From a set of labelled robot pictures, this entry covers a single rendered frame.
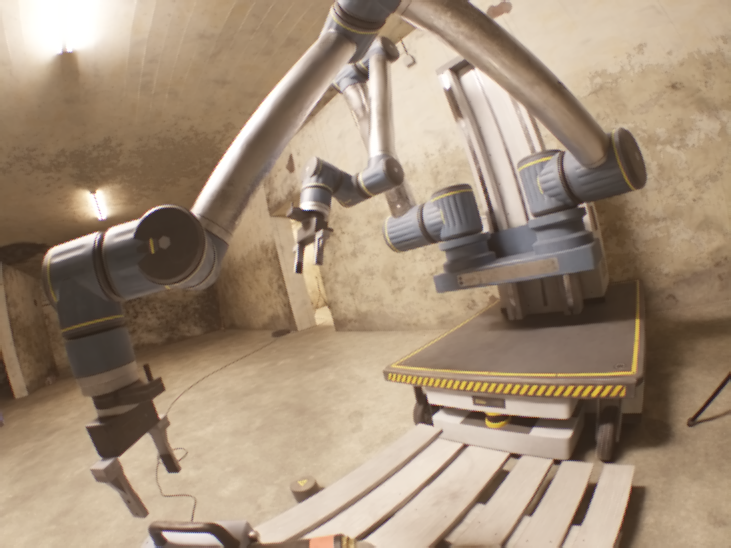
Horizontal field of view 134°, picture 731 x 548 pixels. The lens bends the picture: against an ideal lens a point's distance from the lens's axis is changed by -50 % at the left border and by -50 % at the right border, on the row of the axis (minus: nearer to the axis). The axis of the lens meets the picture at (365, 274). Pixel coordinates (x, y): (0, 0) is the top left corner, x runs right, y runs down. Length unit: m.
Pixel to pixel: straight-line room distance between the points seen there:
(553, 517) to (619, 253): 1.93
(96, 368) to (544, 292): 1.63
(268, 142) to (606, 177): 0.92
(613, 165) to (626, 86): 1.56
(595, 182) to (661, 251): 1.44
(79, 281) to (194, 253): 0.18
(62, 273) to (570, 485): 1.08
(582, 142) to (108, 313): 1.10
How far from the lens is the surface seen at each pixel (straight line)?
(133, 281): 0.45
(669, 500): 1.07
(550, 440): 1.08
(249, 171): 0.62
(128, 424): 0.51
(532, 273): 1.17
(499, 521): 0.83
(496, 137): 1.66
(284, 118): 0.68
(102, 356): 0.47
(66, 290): 0.49
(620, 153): 1.02
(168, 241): 0.42
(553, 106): 0.89
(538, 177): 1.17
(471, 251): 1.32
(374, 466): 1.07
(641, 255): 2.44
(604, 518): 0.83
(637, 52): 2.64
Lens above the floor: 0.78
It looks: 1 degrees down
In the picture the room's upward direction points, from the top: 14 degrees counter-clockwise
